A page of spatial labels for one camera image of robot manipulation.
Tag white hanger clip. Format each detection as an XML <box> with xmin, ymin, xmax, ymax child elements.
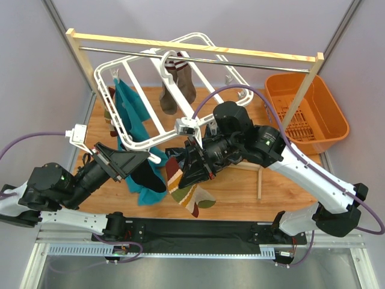
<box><xmin>147</xmin><ymin>153</ymin><xmax>162</xmax><ymax>164</ymax></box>

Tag beige maroon-cuffed sock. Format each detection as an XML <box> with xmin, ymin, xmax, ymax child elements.
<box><xmin>174</xmin><ymin>60</ymin><xmax>196</xmax><ymax>104</ymax></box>
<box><xmin>159</xmin><ymin>60</ymin><xmax>177</xmax><ymax>115</ymax></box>

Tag white plastic clip hanger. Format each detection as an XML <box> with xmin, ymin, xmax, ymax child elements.
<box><xmin>94</xmin><ymin>33</ymin><xmax>254</xmax><ymax>154</ymax></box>

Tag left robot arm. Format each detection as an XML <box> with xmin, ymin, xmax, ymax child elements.
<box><xmin>1</xmin><ymin>143</ymin><xmax>149</xmax><ymax>241</ymax></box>

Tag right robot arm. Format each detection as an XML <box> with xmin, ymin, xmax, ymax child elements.
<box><xmin>179</xmin><ymin>101</ymin><xmax>368</xmax><ymax>237</ymax></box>

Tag dark patterned shorts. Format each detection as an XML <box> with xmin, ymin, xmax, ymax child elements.
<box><xmin>164</xmin><ymin>123</ymin><xmax>220</xmax><ymax>172</ymax></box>

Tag teal towel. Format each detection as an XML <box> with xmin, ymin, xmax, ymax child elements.
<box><xmin>114</xmin><ymin>79</ymin><xmax>168</xmax><ymax>206</ymax></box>

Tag orange laundry basket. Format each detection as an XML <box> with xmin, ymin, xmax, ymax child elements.
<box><xmin>265</xmin><ymin>73</ymin><xmax>350</xmax><ymax>155</ymax></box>

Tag wooden clothes rack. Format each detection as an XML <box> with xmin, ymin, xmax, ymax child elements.
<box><xmin>66</xmin><ymin>28</ymin><xmax>328</xmax><ymax>198</ymax></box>

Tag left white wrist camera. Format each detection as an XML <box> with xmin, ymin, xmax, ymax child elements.
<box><xmin>65</xmin><ymin>124</ymin><xmax>91</xmax><ymax>154</ymax></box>

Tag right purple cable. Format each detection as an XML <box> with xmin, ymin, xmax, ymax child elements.
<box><xmin>192</xmin><ymin>84</ymin><xmax>385</xmax><ymax>235</ymax></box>

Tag purple cable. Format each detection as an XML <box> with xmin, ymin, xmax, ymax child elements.
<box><xmin>192</xmin><ymin>84</ymin><xmax>385</xmax><ymax>235</ymax></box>
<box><xmin>0</xmin><ymin>131</ymin><xmax>67</xmax><ymax>199</ymax></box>

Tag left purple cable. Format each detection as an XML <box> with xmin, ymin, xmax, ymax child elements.
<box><xmin>0</xmin><ymin>131</ymin><xmax>67</xmax><ymax>199</ymax></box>

